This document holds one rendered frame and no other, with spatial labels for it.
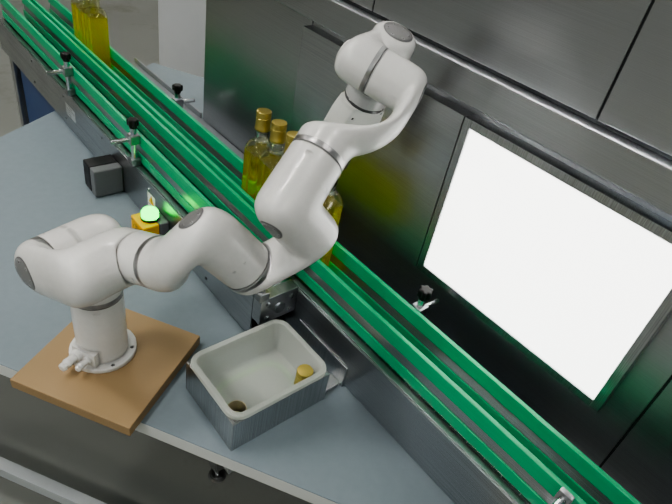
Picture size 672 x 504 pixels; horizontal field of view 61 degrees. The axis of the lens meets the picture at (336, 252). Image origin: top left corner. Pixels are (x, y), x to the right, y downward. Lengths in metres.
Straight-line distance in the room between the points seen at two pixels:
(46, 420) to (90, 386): 0.96
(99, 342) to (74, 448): 0.93
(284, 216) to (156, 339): 0.57
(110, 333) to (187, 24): 2.64
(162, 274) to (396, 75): 0.44
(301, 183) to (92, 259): 0.33
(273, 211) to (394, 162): 0.46
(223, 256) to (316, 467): 0.48
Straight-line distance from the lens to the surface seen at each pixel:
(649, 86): 0.91
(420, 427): 1.09
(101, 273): 0.90
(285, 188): 0.77
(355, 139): 0.82
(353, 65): 0.88
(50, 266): 0.93
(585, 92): 0.95
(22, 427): 2.14
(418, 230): 1.16
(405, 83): 0.87
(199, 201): 1.34
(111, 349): 1.18
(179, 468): 1.98
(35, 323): 1.36
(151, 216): 1.47
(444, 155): 1.07
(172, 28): 3.65
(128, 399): 1.16
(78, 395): 1.18
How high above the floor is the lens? 1.69
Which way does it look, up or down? 37 degrees down
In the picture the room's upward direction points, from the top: 12 degrees clockwise
